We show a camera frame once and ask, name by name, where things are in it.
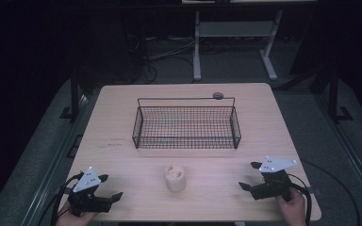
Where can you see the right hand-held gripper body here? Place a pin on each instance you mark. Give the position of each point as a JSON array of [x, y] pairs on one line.
[[271, 188]]

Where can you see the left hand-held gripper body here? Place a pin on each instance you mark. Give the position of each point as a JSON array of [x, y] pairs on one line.
[[89, 201]]

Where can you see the beige cup with filling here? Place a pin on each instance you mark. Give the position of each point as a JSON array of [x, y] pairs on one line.
[[175, 179]]

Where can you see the person's left hand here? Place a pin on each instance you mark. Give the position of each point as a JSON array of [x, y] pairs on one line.
[[72, 219]]

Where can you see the person's right hand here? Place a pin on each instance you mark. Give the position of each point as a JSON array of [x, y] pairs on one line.
[[291, 209]]

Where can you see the grey round knob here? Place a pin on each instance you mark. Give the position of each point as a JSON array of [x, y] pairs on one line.
[[217, 95]]

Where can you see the black metal stand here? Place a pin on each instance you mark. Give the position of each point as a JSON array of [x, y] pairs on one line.
[[333, 94], [74, 94]]

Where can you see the metal floor rail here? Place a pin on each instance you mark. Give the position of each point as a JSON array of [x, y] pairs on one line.
[[352, 150], [52, 169]]

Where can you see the white desk frame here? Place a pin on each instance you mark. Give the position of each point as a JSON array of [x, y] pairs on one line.
[[235, 29]]

